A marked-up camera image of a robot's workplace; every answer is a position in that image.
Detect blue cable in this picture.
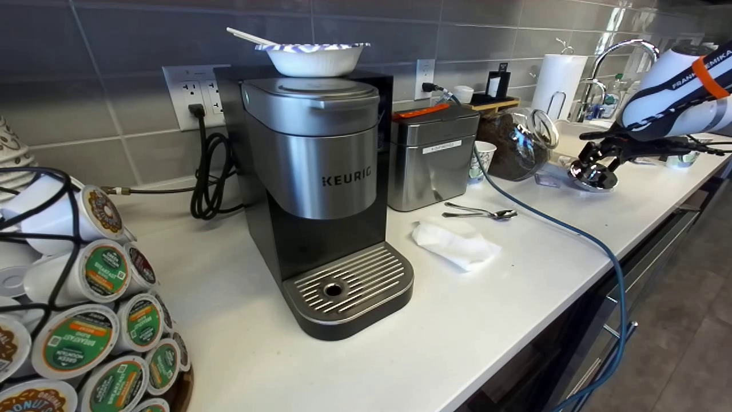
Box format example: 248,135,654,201
447,90,641,412

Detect white crumpled napkin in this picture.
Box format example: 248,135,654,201
408,221,504,276

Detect white single wall outlet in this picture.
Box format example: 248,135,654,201
411,58,440,103

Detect black power cord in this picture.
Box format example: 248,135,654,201
188,103,248,223

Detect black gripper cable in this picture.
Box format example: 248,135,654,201
577,125,732,161

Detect chrome sink faucet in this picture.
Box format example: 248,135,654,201
577,37,664,127

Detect black silver coffee machine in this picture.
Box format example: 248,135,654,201
239,72,419,344

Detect wire coffee pod carousel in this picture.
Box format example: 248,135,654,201
0,120,198,412

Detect white plastic spoon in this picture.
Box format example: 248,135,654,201
224,25,283,50

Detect brown lid coffee pod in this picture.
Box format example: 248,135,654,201
21,177,131,244
0,379,80,412
0,311,35,386

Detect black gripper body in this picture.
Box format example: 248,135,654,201
575,135,641,177

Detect small white tub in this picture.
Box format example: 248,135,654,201
451,82,478,107

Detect white bowl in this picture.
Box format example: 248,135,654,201
255,39,373,80

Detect white double wall outlet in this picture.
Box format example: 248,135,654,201
161,62,232,132

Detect metal spoon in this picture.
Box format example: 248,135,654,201
440,209,520,225
443,199,506,216

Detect stainless steel canister box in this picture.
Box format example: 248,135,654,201
387,102,484,216

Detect white paper towel roll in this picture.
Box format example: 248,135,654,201
529,50,592,122

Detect dark red lid coffee pod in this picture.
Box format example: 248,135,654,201
124,244,161,294

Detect green lid coffee pod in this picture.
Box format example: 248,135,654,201
116,292,170,355
29,302,121,383
144,336,186,399
21,239,135,309
77,352,152,412

